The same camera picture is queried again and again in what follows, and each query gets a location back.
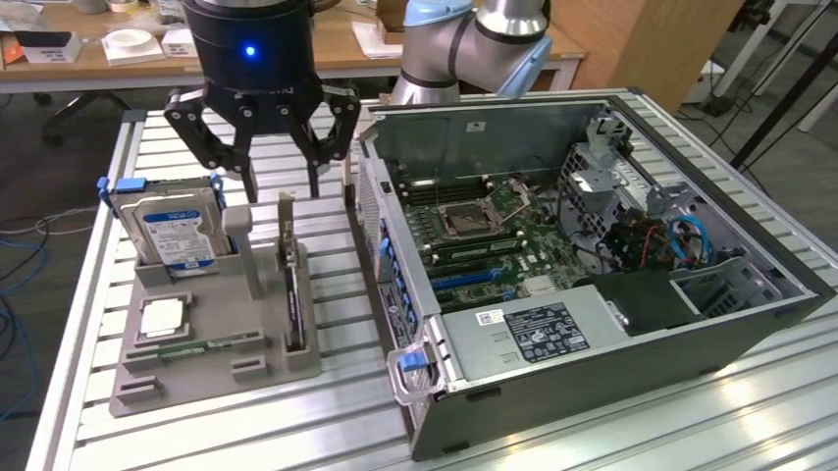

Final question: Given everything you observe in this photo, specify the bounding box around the blue expansion slot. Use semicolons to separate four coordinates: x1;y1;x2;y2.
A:
430;270;491;291

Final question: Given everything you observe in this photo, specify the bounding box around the CPU socket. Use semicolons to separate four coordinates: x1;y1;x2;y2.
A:
438;200;499;241

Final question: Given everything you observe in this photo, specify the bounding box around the silver CPU chip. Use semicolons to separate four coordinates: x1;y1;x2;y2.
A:
140;299;186;340

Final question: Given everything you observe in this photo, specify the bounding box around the black open PC case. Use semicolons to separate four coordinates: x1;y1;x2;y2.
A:
339;87;838;462

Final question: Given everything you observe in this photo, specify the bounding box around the white round dish on box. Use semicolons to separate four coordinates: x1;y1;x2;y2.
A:
102;27;168;68

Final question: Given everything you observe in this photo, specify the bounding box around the white box with black lid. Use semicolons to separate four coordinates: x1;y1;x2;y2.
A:
13;29;84;65

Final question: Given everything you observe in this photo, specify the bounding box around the small white box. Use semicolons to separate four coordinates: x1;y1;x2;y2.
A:
160;26;192;59

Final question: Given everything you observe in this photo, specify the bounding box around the red twisted wire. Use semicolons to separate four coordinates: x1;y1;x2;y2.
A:
643;223;675;269

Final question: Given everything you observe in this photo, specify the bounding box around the wooden cabinet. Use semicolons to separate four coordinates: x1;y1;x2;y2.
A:
549;0;747;113

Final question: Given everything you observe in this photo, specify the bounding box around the grey metal bay bracket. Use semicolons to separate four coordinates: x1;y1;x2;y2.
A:
670;254;791;320

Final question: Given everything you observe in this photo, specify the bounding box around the grey printed parts rack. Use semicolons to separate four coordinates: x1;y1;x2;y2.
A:
107;203;323;418

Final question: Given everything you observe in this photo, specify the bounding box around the metal socket cover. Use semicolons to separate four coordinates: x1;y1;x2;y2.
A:
483;177;533;210

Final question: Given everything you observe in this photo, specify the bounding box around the black RAM slot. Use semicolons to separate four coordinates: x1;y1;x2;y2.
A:
396;180;490;195
430;249;529;269
428;243;527;262
424;234;525;251
402;190;493;206
426;238;525;256
395;175;487;190
399;184;491;200

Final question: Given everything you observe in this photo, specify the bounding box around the grey metal disk bay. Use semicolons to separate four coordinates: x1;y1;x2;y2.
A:
557;115;657;241

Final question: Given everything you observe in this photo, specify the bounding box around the grey power supply unit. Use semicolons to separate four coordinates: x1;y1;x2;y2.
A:
442;285;634;383

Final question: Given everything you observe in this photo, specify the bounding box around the black power cable bundle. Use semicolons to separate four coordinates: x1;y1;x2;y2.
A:
601;208;675;274

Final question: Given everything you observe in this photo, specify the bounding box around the black graphics card metal bracket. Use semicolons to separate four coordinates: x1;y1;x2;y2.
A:
274;189;310;354

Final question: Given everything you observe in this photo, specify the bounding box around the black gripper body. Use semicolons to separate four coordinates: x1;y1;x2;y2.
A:
180;0;324;135

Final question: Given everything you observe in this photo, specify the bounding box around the blue data wire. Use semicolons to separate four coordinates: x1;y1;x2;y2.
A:
667;215;717;270

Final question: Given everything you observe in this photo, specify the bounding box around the black stand pole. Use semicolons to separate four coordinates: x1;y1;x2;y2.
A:
730;0;838;173

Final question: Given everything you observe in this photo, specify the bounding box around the green RAM stick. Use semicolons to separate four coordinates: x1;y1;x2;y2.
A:
154;338;228;359

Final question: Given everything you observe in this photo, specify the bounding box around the white paper stack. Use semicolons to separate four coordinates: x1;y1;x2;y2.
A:
350;20;406;61

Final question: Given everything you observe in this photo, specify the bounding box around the brown cardboard box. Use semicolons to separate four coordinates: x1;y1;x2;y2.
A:
376;0;411;33

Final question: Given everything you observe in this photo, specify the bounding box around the hard disk in blue caddy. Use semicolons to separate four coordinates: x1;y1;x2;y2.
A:
96;169;228;281

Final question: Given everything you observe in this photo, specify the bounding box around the black office chair base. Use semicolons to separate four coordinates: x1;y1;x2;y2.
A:
32;85;136;148

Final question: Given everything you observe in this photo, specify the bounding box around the black power adapter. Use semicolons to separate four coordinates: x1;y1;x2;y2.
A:
703;95;741;118

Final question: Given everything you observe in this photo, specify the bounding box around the orange box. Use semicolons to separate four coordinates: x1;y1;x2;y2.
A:
0;32;27;71

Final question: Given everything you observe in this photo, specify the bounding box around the wooden desk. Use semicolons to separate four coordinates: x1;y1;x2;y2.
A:
0;0;590;94

